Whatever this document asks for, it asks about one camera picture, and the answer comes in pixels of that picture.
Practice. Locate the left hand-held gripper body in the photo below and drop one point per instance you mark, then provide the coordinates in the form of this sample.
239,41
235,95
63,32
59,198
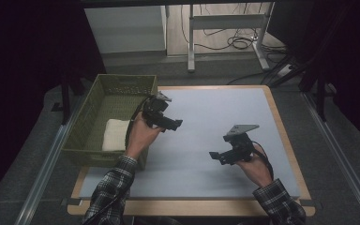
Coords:
154,111

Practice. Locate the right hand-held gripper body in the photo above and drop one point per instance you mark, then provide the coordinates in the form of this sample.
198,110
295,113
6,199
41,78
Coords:
240,146

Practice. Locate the cream towel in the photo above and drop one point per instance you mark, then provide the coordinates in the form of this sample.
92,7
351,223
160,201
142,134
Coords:
115,134

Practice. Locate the green woven basket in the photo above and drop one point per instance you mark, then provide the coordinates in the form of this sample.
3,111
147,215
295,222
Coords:
84,131

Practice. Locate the person's left hand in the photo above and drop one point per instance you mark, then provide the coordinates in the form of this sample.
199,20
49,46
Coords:
142,136

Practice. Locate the person's right hand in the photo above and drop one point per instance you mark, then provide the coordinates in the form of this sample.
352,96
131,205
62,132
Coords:
256,170

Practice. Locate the pale grey table mat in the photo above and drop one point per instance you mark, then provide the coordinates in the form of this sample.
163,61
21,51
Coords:
215,109

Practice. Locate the white power strip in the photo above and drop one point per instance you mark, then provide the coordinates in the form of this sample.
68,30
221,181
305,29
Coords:
283,70

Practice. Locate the white cabinet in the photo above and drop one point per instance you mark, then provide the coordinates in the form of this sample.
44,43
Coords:
125,28

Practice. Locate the black tape strip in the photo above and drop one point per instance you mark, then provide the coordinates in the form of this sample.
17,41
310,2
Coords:
311,203
72,202

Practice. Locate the dark tripod stand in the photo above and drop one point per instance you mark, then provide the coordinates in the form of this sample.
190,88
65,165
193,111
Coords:
318,81

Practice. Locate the dark curtain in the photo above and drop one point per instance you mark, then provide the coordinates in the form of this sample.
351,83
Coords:
353,62
18,78

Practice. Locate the metal floor rail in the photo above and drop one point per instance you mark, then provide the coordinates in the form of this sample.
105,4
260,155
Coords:
43,175
340,156

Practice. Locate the white desk frame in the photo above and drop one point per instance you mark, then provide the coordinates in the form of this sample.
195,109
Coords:
225,22

